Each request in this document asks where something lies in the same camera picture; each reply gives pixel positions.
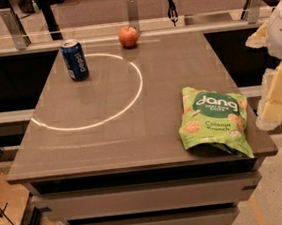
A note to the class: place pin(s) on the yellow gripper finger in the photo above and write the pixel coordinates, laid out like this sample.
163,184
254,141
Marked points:
269,109
259,38

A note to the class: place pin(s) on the green rice chip bag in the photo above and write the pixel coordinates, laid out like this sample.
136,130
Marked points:
215,119

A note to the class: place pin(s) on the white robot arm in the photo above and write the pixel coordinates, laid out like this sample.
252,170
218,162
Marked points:
269,35

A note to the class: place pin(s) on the blue pepsi can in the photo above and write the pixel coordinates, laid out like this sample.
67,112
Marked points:
75,60

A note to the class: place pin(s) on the red apple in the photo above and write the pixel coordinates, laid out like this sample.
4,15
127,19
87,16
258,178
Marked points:
128,36

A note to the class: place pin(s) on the grey table drawer cabinet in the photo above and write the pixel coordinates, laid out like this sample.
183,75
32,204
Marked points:
198,201

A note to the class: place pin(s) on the metal railing frame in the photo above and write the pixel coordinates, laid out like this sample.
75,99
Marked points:
94,20

